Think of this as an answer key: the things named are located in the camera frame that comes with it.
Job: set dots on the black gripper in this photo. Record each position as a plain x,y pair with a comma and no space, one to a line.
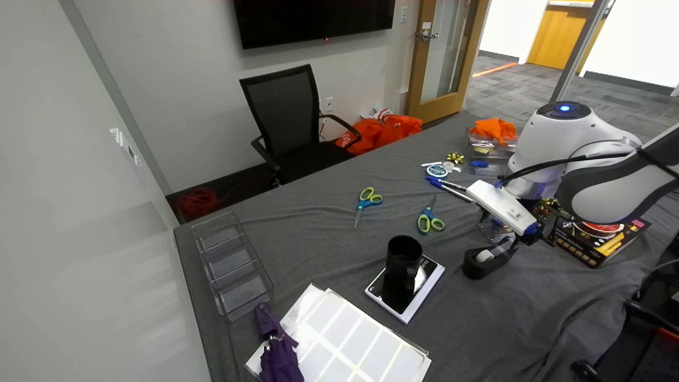
509,230

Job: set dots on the black masking tape dispenser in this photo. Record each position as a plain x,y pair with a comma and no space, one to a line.
484,266

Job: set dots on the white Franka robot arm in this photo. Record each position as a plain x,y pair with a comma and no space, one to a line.
565,141

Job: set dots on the blue green scissors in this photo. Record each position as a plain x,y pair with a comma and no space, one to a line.
367,201
429,221

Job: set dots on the white flat box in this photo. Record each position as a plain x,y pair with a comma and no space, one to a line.
429,272

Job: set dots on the blue pen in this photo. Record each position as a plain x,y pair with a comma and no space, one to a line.
446,186

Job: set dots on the filled clear organizer tray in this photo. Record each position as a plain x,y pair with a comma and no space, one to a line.
484,158

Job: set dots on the blue ribbon spool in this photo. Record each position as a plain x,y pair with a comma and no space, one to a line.
439,170

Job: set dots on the black printed box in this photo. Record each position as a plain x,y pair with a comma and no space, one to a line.
601,245

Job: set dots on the black cup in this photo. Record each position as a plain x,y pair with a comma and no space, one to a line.
402,272

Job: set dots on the orange crumpled cloth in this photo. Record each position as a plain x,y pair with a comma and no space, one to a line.
493,130

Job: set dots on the grey tablecloth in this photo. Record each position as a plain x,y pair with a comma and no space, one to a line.
341,241

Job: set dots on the orange fabric bag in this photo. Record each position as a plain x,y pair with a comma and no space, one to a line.
378,132

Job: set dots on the white grid tray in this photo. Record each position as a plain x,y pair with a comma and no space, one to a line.
361,346

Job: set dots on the wooden glass door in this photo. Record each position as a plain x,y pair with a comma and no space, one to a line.
446,57

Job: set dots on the yellow background door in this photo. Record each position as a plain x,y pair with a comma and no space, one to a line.
558,36

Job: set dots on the purple cloth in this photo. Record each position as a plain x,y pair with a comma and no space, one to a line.
277,352

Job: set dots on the black mesh office chair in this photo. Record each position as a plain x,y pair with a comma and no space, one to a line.
288,114

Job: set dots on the empty clear organizer tray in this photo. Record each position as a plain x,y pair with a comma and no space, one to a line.
230,266

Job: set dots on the black wall television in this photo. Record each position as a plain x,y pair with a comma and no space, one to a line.
310,20

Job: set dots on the white wall thermostat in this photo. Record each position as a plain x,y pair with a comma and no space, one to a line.
122,144

